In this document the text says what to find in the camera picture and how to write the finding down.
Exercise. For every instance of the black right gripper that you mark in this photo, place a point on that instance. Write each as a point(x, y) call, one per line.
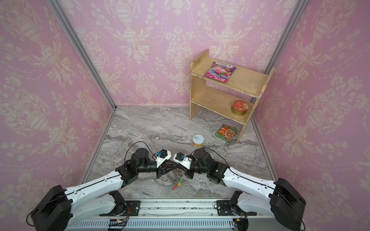
point(188, 172)

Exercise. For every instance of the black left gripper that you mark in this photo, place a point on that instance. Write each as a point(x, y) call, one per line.
point(162, 171)

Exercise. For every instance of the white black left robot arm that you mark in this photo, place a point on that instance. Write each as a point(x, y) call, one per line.
point(61, 207)

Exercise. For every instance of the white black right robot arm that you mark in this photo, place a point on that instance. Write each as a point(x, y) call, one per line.
point(254, 184)

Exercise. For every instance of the green orange food packet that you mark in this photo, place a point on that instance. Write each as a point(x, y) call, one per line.
point(227, 133)

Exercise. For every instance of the red round tin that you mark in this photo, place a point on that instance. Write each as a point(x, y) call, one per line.
point(239, 108)

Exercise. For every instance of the pink snack packet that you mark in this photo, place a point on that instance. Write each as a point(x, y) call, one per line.
point(220, 72)

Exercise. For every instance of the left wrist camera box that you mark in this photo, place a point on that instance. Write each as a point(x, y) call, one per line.
point(162, 156)

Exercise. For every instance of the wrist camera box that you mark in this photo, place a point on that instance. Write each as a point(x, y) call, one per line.
point(162, 156)
point(181, 159)

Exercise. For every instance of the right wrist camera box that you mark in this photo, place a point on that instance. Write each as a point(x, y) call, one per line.
point(181, 159)

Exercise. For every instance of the aluminium front rail base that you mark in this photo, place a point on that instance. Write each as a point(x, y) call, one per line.
point(241, 212)

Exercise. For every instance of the aluminium corner frame post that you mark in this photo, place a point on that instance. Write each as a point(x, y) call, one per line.
point(77, 44)

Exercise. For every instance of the right aluminium corner post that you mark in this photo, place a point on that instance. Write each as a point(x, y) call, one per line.
point(286, 33)

